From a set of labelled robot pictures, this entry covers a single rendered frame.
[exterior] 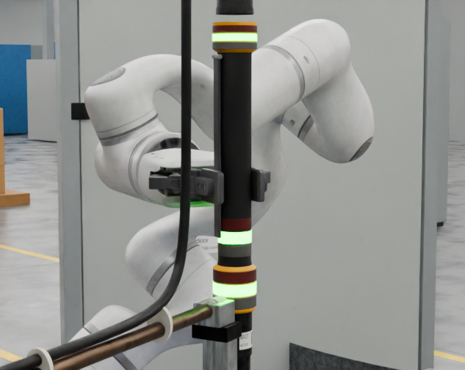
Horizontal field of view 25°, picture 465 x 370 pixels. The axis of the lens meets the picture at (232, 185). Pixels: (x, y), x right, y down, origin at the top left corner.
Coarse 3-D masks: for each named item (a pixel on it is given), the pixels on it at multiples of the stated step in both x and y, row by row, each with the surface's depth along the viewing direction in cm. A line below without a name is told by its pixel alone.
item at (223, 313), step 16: (208, 304) 102; (224, 304) 102; (208, 320) 102; (224, 320) 102; (192, 336) 104; (208, 336) 103; (224, 336) 102; (240, 336) 104; (208, 352) 104; (224, 352) 104; (208, 368) 105; (224, 368) 104
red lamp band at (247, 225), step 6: (222, 222) 105; (228, 222) 104; (234, 222) 104; (240, 222) 104; (246, 222) 105; (222, 228) 105; (228, 228) 104; (234, 228) 104; (240, 228) 104; (246, 228) 105
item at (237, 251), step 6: (222, 246) 105; (228, 246) 105; (234, 246) 105; (240, 246) 105; (246, 246) 105; (222, 252) 105; (228, 252) 105; (234, 252) 105; (240, 252) 105; (246, 252) 105
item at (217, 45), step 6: (216, 42) 103; (222, 42) 102; (228, 42) 102; (234, 42) 102; (240, 42) 102; (246, 42) 102; (252, 42) 103; (216, 48) 103; (222, 48) 102; (228, 48) 102; (234, 48) 102; (240, 48) 102; (246, 48) 102; (252, 48) 103
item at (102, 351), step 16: (176, 320) 97; (192, 320) 99; (128, 336) 90; (144, 336) 92; (160, 336) 94; (80, 352) 85; (96, 352) 86; (112, 352) 88; (64, 368) 82; (80, 368) 84
